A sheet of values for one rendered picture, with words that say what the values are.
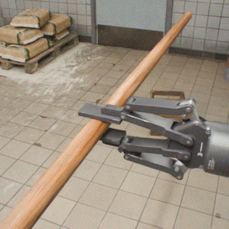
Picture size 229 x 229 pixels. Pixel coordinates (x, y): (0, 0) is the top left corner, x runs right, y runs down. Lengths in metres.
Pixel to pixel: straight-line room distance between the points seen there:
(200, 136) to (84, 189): 1.68
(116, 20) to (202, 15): 1.16
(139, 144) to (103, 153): 1.89
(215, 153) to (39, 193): 0.23
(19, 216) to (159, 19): 3.99
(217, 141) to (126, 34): 4.05
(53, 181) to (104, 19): 4.17
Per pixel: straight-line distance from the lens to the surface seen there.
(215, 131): 0.43
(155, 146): 0.47
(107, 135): 0.49
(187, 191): 2.12
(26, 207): 0.35
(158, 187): 2.11
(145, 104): 0.44
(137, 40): 4.39
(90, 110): 0.49
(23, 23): 3.93
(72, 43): 4.57
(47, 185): 0.37
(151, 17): 4.26
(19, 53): 3.74
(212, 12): 4.13
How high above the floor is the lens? 1.46
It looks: 31 degrees down
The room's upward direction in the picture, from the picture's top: straight up
